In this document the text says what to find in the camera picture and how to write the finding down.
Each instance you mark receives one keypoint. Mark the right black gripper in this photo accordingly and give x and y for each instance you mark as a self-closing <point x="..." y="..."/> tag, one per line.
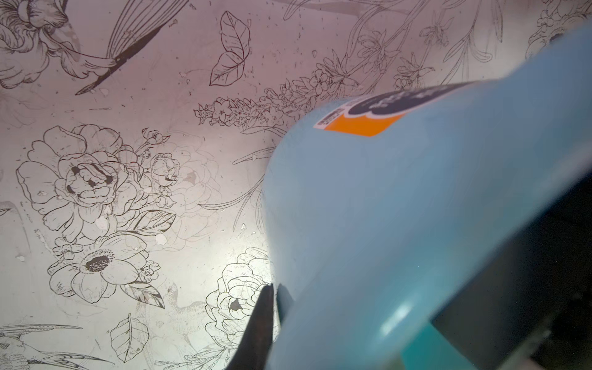
<point x="535" y="272"/>

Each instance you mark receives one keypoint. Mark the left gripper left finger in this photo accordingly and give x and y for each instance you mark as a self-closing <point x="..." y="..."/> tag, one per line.
<point x="252" y="353"/>

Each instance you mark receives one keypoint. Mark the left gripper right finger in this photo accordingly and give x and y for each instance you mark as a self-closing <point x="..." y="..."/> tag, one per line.
<point x="284" y="302"/>

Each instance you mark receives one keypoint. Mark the blue bucket white handle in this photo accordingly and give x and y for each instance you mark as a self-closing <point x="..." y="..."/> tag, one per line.
<point x="380" y="209"/>

